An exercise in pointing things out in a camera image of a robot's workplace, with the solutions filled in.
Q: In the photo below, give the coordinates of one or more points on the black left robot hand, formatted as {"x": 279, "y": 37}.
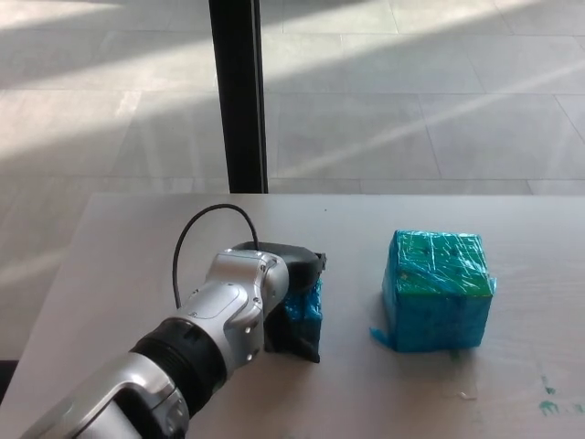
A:
{"x": 301, "y": 265}

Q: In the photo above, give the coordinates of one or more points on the small blue cube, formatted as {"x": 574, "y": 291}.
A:
{"x": 305, "y": 304}

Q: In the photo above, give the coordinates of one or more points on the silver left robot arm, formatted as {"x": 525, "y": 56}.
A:
{"x": 183, "y": 347}

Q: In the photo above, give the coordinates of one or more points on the big blue green wrapped cube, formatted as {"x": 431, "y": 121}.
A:
{"x": 439, "y": 315}

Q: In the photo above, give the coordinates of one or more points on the black window frame post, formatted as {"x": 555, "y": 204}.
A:
{"x": 237, "y": 91}

